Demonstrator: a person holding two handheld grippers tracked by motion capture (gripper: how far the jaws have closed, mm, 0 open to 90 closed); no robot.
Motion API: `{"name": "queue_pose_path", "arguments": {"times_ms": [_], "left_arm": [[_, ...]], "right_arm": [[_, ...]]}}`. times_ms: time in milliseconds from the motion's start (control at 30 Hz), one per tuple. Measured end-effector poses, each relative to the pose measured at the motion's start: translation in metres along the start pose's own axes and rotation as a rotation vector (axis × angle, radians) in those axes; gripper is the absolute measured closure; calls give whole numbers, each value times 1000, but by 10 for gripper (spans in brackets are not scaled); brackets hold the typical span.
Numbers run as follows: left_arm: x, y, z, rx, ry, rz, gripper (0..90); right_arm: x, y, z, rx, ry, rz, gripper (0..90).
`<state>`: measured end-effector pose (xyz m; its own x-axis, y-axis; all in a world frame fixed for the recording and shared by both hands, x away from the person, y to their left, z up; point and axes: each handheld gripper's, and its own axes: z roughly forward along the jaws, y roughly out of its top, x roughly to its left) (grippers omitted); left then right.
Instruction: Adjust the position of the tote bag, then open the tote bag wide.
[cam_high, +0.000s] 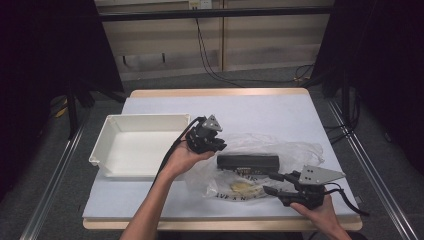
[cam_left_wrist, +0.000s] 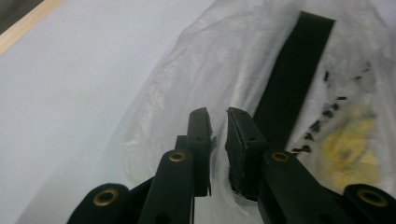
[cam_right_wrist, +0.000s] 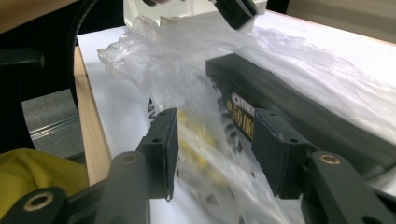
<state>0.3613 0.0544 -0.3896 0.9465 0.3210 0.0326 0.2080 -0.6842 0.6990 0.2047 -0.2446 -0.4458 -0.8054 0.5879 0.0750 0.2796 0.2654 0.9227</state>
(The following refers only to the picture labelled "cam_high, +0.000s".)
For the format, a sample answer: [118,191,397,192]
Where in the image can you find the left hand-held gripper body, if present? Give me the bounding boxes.
[185,114,224,155]

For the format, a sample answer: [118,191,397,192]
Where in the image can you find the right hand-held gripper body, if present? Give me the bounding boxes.
[279,164,347,211]

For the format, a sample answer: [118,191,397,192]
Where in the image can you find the clear plastic bag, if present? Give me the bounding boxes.
[183,132,325,203]

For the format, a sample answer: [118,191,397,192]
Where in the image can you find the black rectangular box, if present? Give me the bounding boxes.
[216,153,280,175]

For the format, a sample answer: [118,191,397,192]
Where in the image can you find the person's right hand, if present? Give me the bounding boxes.
[289,194,341,231]

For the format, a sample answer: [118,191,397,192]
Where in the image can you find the person's left hand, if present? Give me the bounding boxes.
[161,141,216,180]

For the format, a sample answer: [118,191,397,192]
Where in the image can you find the pale yellow lump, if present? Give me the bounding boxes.
[231,181,265,198]

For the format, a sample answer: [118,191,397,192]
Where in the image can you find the white plastic bin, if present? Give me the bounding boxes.
[88,113,192,178]

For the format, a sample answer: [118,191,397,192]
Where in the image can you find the black metal stand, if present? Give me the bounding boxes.
[340,75,355,128]

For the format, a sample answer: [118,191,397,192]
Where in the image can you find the black horizontal bar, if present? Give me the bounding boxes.
[98,5,335,23]

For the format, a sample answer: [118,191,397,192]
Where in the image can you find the black curtain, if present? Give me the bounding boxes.
[312,0,424,176]
[0,0,125,201]

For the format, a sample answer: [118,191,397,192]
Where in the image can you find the left hand-held gripper cable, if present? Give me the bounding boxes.
[149,115,208,190]

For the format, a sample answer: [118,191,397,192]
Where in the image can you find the hand-held gripper cable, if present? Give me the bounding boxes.
[149,115,208,190]
[323,182,371,217]

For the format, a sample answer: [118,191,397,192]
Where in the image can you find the right hand-held gripper cable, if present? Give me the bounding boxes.
[323,182,371,217]

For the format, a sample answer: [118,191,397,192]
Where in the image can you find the metal floor rail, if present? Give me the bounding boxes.
[327,99,418,240]
[19,122,88,240]

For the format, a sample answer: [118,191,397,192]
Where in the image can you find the black floor cables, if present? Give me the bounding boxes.
[322,95,364,145]

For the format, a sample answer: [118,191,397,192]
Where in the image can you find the black wall cable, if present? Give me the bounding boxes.
[194,18,315,88]

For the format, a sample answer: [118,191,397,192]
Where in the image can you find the white wall socket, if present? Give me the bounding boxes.
[188,0,213,10]

